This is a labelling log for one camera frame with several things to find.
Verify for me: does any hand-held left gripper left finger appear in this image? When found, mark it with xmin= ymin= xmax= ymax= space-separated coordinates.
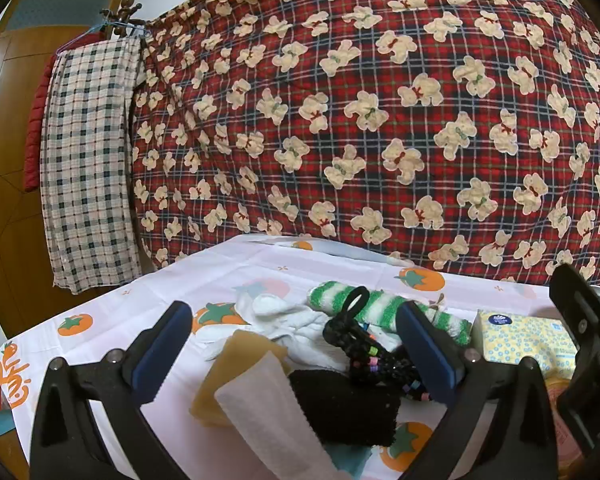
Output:
xmin=29 ymin=301 xmax=195 ymax=480

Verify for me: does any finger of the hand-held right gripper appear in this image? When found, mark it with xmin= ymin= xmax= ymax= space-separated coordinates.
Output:
xmin=549 ymin=262 xmax=600 ymax=462

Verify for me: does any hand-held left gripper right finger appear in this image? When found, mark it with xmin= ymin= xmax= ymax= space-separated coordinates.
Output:
xmin=395 ymin=301 xmax=561 ymax=480

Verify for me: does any green white striped sock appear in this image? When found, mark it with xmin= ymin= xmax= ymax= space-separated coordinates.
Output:
xmin=307 ymin=281 xmax=473 ymax=346

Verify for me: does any tan cloth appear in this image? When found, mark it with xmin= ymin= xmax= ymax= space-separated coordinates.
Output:
xmin=189 ymin=330 xmax=306 ymax=429

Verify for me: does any black cloth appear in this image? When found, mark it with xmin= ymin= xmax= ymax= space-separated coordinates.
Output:
xmin=287 ymin=369 xmax=404 ymax=449

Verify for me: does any white cloth strip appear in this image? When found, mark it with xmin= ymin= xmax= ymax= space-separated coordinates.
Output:
xmin=214 ymin=351 xmax=352 ymax=480

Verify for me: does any persimmon print tablecloth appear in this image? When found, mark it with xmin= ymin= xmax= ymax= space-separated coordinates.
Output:
xmin=0 ymin=234 xmax=600 ymax=480

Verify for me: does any yellow dotted tissue pack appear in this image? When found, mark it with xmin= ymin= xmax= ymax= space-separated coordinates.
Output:
xmin=472 ymin=310 xmax=579 ymax=379

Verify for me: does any wooden door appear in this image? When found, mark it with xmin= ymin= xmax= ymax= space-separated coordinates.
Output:
xmin=0 ymin=0 xmax=141 ymax=351

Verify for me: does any green checked hanging cloth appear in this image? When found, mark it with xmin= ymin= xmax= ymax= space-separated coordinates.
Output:
xmin=40 ymin=40 xmax=148 ymax=296

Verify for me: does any red plaid bear blanket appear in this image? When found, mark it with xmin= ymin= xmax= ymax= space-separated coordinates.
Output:
xmin=130 ymin=0 xmax=600 ymax=283

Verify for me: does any red quilted garment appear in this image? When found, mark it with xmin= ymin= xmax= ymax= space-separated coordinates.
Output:
xmin=24 ymin=55 xmax=57 ymax=194

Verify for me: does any wooden coat rack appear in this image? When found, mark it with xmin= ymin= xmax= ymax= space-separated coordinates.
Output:
xmin=100 ymin=0 xmax=146 ymax=41

